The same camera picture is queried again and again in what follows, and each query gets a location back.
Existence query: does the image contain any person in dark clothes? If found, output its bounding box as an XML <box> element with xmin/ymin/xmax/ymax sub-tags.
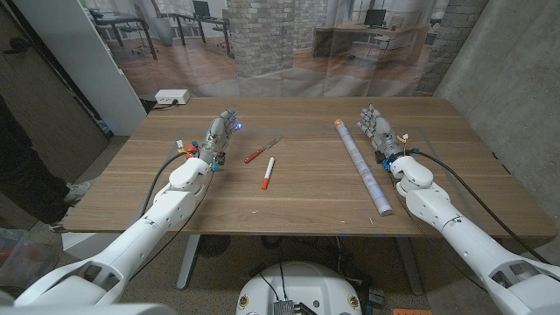
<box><xmin>0</xmin><ymin>95</ymin><xmax>92</xmax><ymax>228</ymax></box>

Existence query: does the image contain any white power strip box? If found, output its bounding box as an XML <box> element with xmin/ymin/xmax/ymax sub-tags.
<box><xmin>154</xmin><ymin>88</ymin><xmax>192</xmax><ymax>106</ymax></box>

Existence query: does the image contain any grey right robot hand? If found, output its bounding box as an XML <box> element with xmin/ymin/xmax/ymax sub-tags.
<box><xmin>356</xmin><ymin>103</ymin><xmax>406</xmax><ymax>166</ymax></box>

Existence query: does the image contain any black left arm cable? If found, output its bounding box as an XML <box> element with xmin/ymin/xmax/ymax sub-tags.
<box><xmin>139</xmin><ymin>150</ymin><xmax>190</xmax><ymax>220</ymax></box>

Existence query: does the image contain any printed office backdrop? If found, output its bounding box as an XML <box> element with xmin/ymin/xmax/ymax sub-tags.
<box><xmin>82</xmin><ymin>0</ymin><xmax>489</xmax><ymax>98</ymax></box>

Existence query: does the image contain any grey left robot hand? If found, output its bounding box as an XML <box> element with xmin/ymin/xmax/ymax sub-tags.
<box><xmin>199</xmin><ymin>108</ymin><xmax>240</xmax><ymax>170</ymax></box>

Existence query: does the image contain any plastic wrap roll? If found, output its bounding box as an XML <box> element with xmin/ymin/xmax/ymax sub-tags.
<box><xmin>333</xmin><ymin>118</ymin><xmax>394</xmax><ymax>217</ymax></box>

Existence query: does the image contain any red handled knife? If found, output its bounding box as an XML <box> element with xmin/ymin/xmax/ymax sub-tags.
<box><xmin>243</xmin><ymin>135</ymin><xmax>284</xmax><ymax>165</ymax></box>

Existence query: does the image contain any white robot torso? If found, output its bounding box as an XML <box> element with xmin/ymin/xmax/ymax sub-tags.
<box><xmin>235</xmin><ymin>261</ymin><xmax>363</xmax><ymax>315</ymax></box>

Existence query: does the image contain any white partition panel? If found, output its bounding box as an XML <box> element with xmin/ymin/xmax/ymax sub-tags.
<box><xmin>12</xmin><ymin>0</ymin><xmax>148</xmax><ymax>137</ymax></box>

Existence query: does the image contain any grey table leg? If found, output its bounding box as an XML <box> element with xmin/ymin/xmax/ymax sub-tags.
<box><xmin>395</xmin><ymin>235</ymin><xmax>424</xmax><ymax>297</ymax></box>
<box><xmin>176</xmin><ymin>234</ymin><xmax>201</xmax><ymax>291</ymax></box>

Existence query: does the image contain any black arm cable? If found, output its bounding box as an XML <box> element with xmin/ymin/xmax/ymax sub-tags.
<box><xmin>409</xmin><ymin>148</ymin><xmax>552</xmax><ymax>266</ymax></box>
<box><xmin>139</xmin><ymin>150</ymin><xmax>190</xmax><ymax>220</ymax></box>

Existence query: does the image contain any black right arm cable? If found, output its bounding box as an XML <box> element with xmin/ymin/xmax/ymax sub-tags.
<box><xmin>409</xmin><ymin>148</ymin><xmax>552</xmax><ymax>266</ymax></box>

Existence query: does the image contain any black door handle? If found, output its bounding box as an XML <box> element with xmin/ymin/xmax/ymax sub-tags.
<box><xmin>3</xmin><ymin>37</ymin><xmax>32</xmax><ymax>56</ymax></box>

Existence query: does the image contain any white marker with orange cap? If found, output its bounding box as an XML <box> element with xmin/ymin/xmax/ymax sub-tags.
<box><xmin>261</xmin><ymin>157</ymin><xmax>277</xmax><ymax>191</ymax></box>

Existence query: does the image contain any clear plastic bin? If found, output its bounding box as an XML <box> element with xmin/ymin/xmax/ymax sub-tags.
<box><xmin>0</xmin><ymin>227</ymin><xmax>60</xmax><ymax>290</ymax></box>

